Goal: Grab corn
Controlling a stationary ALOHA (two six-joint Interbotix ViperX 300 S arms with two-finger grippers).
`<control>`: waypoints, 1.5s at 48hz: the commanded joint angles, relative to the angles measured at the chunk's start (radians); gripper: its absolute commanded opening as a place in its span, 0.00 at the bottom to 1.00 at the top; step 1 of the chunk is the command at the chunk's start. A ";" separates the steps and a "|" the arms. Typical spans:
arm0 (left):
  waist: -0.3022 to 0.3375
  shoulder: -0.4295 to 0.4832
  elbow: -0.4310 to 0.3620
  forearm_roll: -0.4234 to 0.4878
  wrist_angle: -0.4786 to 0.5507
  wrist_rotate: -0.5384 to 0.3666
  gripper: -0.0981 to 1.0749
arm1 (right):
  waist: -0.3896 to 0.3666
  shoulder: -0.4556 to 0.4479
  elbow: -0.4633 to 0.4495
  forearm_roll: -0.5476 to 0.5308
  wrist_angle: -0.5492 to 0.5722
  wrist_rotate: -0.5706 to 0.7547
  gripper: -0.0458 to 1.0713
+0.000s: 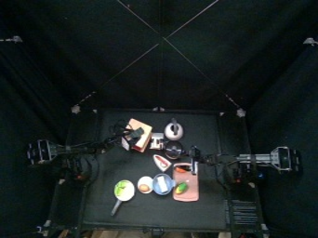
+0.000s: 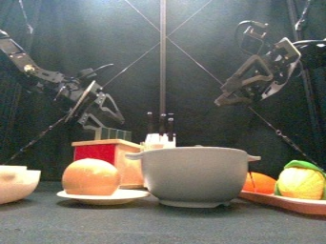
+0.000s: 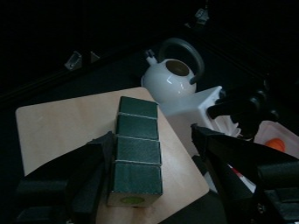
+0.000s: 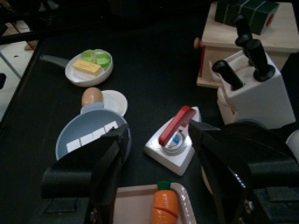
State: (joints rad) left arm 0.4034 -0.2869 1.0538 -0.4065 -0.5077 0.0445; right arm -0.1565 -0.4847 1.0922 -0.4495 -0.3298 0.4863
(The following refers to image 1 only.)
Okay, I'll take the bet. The yellow green toy corn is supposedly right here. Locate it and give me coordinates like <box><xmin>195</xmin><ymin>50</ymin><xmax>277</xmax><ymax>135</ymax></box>
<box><xmin>174</xmin><ymin>181</ymin><xmax>189</xmax><ymax>195</ymax></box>

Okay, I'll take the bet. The red orange toy tomato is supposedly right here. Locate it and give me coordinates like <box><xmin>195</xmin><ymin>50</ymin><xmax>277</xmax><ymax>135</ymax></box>
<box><xmin>174</xmin><ymin>165</ymin><xmax>190</xmax><ymax>175</ymax></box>

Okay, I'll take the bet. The small white toy appliance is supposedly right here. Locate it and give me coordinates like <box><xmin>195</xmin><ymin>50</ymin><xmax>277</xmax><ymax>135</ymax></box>
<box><xmin>150</xmin><ymin>132</ymin><xmax>167</xmax><ymax>151</ymax></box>

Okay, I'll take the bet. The black round toy pot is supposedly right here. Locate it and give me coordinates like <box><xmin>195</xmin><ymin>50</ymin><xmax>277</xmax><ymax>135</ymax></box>
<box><xmin>163</xmin><ymin>140</ymin><xmax>186</xmax><ymax>160</ymax></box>

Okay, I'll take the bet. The pink cutting board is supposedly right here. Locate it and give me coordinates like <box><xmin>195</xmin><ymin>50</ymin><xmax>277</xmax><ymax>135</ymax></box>
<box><xmin>171</xmin><ymin>162</ymin><xmax>202</xmax><ymax>203</ymax></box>

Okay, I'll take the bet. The white red toy iron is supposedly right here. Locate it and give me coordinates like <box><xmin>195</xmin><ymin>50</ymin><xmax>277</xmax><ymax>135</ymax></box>
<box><xmin>151</xmin><ymin>153</ymin><xmax>173</xmax><ymax>173</ymax></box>

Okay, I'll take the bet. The white toy kettle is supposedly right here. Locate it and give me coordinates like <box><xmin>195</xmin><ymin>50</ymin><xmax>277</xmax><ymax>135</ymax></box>
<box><xmin>165</xmin><ymin>117</ymin><xmax>186</xmax><ymax>141</ymax></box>

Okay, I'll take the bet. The white toy butter stick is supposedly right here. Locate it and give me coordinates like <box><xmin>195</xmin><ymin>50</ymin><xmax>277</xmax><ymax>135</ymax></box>
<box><xmin>157</xmin><ymin>177</ymin><xmax>170</xmax><ymax>193</ymax></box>

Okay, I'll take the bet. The blue toy bowl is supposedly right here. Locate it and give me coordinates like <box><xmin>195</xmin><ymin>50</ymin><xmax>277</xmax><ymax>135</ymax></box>
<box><xmin>151</xmin><ymin>173</ymin><xmax>175</xmax><ymax>196</ymax></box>

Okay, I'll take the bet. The small white plate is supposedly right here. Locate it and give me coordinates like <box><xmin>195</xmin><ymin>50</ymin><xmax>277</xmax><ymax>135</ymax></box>
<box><xmin>137</xmin><ymin>176</ymin><xmax>155</xmax><ymax>195</ymax></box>

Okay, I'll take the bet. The green toy vegetable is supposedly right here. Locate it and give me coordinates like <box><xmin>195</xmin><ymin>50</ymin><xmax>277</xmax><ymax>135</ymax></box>
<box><xmin>115</xmin><ymin>181</ymin><xmax>130</xmax><ymax>193</ymax></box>

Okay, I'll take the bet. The white text label sticker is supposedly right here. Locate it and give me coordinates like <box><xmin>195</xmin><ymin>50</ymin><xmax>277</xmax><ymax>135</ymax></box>
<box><xmin>230</xmin><ymin>199</ymin><xmax>261</xmax><ymax>226</ymax></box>

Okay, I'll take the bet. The toy frying pan grey handle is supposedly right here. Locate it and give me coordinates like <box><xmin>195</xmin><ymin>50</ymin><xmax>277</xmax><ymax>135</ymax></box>
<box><xmin>110</xmin><ymin>179</ymin><xmax>137</xmax><ymax>217</ymax></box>

